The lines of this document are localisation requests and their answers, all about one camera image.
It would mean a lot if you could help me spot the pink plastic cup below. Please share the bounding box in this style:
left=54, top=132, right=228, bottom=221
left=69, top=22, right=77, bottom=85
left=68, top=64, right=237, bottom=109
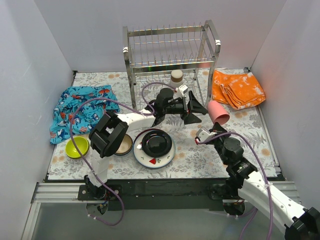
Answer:
left=207, top=100, right=230, bottom=125

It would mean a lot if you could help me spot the white brown steel cup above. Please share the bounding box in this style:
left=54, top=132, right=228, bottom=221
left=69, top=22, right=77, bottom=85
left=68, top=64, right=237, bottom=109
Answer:
left=170, top=69, right=184, bottom=88

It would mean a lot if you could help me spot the beige bowl with patterned outside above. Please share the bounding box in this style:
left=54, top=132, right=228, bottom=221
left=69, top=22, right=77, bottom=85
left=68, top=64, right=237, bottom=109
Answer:
left=114, top=134, right=133, bottom=156

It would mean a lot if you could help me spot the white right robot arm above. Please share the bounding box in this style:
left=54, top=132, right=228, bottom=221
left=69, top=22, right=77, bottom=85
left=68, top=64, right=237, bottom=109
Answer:
left=209, top=122, right=320, bottom=240

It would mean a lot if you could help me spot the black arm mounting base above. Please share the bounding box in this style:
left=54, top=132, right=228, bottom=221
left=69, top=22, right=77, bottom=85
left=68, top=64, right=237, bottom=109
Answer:
left=77, top=178, right=251, bottom=216

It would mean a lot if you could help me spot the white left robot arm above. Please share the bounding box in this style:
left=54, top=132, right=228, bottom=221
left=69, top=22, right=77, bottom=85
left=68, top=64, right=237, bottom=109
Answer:
left=89, top=85, right=208, bottom=169

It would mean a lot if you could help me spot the steel two-tier dish rack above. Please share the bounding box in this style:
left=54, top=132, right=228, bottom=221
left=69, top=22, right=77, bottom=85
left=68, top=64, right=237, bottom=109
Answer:
left=122, top=19, right=221, bottom=109

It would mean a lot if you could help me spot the floral table mat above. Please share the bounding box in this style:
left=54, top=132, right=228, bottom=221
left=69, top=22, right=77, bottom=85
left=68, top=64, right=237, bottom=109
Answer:
left=47, top=72, right=279, bottom=181

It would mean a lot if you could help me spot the black glossy plate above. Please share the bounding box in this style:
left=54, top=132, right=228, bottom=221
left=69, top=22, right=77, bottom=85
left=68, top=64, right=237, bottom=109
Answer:
left=141, top=129, right=173, bottom=158

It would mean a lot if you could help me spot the orange white folded cloth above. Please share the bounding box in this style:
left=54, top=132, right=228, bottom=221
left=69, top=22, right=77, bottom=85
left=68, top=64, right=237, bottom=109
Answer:
left=212, top=70, right=266, bottom=110

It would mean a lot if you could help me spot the lime green bowl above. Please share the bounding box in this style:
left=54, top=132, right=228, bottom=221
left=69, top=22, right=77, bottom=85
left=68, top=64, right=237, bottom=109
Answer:
left=65, top=136, right=90, bottom=159

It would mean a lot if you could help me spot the blue shark print cloth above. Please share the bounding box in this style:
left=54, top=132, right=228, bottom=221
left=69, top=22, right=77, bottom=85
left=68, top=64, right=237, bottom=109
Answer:
left=49, top=85, right=120, bottom=145

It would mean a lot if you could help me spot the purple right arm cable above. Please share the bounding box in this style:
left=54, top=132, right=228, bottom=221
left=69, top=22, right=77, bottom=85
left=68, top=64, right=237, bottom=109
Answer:
left=197, top=131, right=274, bottom=240

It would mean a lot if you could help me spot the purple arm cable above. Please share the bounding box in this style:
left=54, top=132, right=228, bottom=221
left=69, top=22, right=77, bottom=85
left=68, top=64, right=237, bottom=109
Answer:
left=69, top=82, right=181, bottom=227
left=197, top=131, right=274, bottom=240

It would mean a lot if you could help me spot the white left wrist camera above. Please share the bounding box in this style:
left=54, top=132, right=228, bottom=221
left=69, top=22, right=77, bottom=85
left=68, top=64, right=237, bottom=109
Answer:
left=174, top=84, right=189, bottom=98

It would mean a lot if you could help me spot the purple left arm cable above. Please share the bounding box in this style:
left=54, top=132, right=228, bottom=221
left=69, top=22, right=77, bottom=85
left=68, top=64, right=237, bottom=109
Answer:
left=69, top=82, right=181, bottom=227

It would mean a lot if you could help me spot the aluminium frame rail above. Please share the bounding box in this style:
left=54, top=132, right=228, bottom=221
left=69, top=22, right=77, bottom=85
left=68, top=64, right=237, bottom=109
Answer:
left=20, top=181, right=86, bottom=240

